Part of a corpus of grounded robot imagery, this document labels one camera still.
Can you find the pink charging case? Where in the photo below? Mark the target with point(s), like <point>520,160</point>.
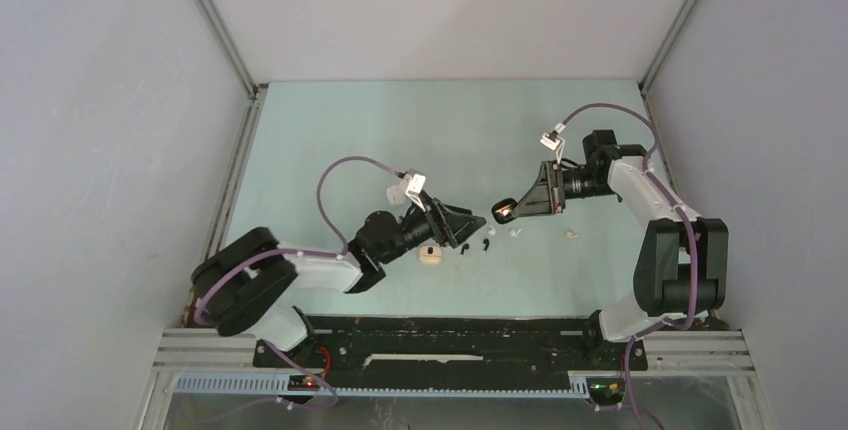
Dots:
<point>430,255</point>

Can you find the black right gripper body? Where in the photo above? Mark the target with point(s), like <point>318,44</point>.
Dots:
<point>559,194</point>

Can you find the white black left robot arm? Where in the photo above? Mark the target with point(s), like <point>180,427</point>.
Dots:
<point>241,288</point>

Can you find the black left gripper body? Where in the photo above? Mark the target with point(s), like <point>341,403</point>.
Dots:
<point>441,229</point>

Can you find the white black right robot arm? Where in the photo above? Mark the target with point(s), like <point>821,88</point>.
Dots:
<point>681,268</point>

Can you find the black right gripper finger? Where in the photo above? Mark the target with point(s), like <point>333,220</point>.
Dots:
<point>538,200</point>
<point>532,212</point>

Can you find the black gold-trimmed charging case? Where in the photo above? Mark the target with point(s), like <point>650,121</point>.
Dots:
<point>503,211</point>

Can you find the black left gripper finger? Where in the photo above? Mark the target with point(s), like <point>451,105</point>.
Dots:
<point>458,219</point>
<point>459,237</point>

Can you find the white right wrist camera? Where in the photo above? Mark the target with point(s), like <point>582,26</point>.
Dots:
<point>553,139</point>

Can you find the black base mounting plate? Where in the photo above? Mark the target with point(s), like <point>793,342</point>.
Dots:
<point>461,353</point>

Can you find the grey slotted cable duct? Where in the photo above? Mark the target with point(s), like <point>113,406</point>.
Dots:
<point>285,385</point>

